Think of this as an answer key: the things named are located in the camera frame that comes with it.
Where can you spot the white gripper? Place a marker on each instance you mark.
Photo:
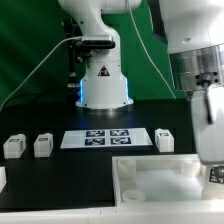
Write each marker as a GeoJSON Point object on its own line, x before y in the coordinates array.
{"type": "Point", "coordinates": [209, 138]}

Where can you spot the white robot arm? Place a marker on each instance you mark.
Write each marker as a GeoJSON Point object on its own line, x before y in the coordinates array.
{"type": "Point", "coordinates": [193, 31]}

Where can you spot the white sheet with fiducial tags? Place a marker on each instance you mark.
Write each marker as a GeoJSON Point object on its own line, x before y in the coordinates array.
{"type": "Point", "coordinates": [76, 139]}

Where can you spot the white square tabletop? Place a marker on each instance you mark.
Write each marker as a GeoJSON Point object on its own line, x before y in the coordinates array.
{"type": "Point", "coordinates": [157, 178]}

